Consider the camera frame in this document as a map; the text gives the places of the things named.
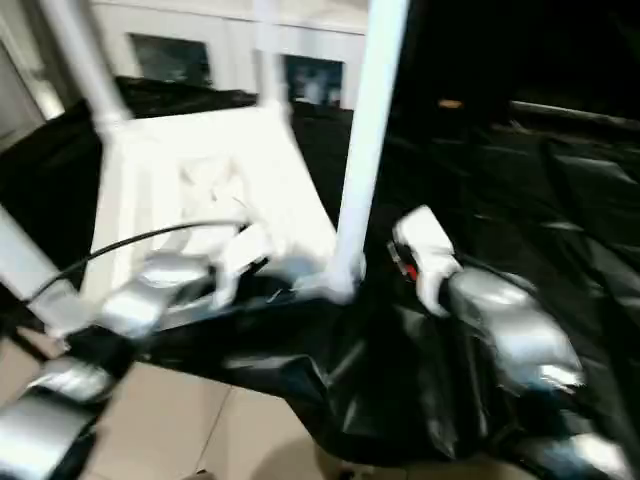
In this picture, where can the white glass-door cabinet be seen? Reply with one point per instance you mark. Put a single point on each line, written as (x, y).
(220, 35)

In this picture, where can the white plastic table leg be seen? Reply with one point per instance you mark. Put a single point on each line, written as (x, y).
(35, 270)
(85, 60)
(270, 55)
(365, 130)

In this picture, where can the white table top frame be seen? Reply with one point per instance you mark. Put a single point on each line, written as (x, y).
(210, 170)

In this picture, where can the black metal rail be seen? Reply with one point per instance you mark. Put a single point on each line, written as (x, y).
(575, 112)

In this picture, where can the black work mat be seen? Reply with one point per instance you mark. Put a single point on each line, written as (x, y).
(520, 220)

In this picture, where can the small yellow label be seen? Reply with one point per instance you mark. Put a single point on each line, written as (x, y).
(450, 103)

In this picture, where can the grey curtain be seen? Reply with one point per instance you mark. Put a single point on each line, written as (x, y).
(20, 50)

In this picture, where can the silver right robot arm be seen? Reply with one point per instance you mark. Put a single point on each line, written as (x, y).
(520, 330)

